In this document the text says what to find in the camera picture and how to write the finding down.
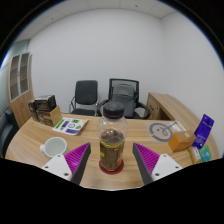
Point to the small dark brown box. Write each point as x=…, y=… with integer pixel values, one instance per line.
x=32, y=111

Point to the flat round red coaster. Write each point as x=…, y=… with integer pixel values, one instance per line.
x=102, y=168

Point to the wooden shelf cabinet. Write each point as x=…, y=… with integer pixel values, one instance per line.
x=21, y=100

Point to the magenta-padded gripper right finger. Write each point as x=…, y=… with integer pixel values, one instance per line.
x=146, y=158

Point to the white sticker sheet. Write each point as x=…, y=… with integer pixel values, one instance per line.
x=70, y=126

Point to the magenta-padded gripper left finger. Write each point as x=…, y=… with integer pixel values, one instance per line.
x=77, y=158

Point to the small tan box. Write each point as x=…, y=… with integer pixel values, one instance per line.
x=194, y=155

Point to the large dark brown box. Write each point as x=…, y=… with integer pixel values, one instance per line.
x=45, y=103

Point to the wooden side desk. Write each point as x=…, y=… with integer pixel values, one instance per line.
x=170, y=106

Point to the orange box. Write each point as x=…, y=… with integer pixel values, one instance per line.
x=181, y=141

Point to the white and grey mug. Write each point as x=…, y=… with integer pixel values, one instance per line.
x=55, y=146

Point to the purple standing card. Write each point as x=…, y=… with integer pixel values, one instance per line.
x=203, y=130

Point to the green flat box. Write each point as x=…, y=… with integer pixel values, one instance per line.
x=205, y=154

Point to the black sofa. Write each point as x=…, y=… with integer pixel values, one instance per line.
x=6, y=133

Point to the tan cardboard box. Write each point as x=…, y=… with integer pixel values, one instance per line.
x=50, y=117

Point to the clear bottle with black cap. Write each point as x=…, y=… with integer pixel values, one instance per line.
x=112, y=143

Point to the black mesh office chair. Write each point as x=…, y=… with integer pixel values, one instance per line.
x=125, y=96

